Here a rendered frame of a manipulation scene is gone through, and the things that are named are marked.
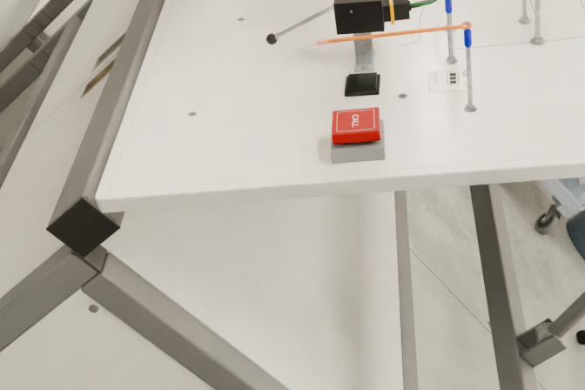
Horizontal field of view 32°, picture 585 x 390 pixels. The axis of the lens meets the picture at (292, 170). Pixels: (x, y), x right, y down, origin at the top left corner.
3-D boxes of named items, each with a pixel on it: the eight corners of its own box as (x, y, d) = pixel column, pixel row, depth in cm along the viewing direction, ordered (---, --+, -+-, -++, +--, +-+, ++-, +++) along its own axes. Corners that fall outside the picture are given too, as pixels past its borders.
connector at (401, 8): (369, 12, 123) (367, -4, 122) (409, 7, 123) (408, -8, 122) (370, 23, 121) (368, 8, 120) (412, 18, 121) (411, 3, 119)
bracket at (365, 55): (356, 53, 128) (353, 16, 125) (375, 52, 127) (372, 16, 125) (354, 72, 124) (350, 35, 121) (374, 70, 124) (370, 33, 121)
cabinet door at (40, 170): (-92, 370, 131) (76, 229, 117) (23, 138, 176) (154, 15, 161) (-78, 379, 132) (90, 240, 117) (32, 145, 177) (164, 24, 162)
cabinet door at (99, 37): (24, 137, 176) (156, 14, 162) (92, -1, 221) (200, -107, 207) (33, 144, 177) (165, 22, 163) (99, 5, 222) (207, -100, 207)
